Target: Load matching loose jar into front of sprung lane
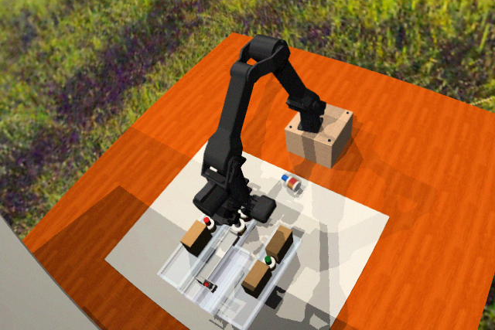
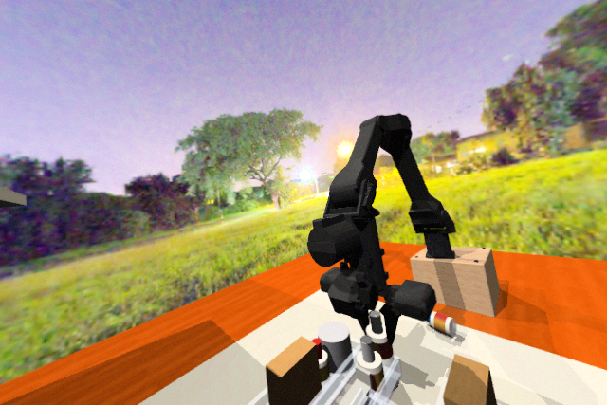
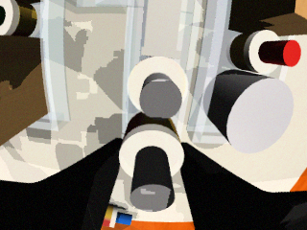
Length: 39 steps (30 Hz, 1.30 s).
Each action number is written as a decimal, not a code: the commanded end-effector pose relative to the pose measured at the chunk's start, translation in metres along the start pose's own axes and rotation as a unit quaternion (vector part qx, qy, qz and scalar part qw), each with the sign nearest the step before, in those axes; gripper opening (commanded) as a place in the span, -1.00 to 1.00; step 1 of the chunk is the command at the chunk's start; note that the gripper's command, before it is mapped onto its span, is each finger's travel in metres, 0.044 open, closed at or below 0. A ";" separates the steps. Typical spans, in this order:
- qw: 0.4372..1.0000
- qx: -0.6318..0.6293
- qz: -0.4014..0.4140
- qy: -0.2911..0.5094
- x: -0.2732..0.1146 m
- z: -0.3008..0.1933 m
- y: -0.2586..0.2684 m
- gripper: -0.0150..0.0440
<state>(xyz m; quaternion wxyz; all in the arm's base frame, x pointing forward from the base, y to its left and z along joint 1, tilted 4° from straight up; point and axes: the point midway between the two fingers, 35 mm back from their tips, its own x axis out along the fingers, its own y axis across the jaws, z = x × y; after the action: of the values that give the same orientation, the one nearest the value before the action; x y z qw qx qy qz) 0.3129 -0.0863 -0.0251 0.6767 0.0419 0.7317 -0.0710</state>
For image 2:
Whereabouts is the orange and white bottle with blue cap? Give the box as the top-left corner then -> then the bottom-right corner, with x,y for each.
427,311 -> 457,337

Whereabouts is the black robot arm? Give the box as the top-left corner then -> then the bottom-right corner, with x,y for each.
307,113 -> 457,319

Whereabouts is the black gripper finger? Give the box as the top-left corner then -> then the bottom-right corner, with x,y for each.
379,304 -> 402,345
357,310 -> 370,336

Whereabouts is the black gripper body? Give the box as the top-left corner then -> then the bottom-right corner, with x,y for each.
320,246 -> 437,322

